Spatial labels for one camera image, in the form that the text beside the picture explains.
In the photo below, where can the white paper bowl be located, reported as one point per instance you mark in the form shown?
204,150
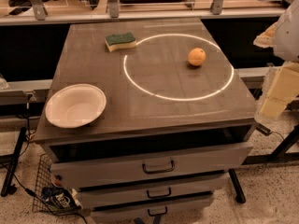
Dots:
75,106

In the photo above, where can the top drawer with handle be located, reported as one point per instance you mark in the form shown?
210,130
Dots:
126,169

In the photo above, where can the orange fruit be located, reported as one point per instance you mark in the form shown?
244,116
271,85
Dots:
196,57

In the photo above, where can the bottom drawer with handle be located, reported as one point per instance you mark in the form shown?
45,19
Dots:
152,209

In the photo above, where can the drawer with handle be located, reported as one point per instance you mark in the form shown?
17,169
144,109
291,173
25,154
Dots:
126,169
153,190
152,209

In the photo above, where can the black stand leg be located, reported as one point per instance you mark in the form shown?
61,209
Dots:
240,197
10,162

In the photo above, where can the green yellow sponge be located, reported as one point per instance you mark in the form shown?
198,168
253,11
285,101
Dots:
120,41

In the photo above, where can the black wire basket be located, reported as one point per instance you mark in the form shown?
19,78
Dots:
44,179

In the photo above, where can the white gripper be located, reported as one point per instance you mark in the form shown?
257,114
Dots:
289,37

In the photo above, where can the grey drawer cabinet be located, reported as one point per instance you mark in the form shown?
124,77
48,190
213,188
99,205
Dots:
156,100

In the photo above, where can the black stand leg right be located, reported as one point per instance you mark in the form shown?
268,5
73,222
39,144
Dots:
240,197

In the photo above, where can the dark snack bag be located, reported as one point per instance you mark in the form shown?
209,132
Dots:
58,197

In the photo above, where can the middle drawer with handle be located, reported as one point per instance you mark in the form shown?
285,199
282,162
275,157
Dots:
153,190

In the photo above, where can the black stand leg left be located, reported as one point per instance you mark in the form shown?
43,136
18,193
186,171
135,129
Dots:
10,162

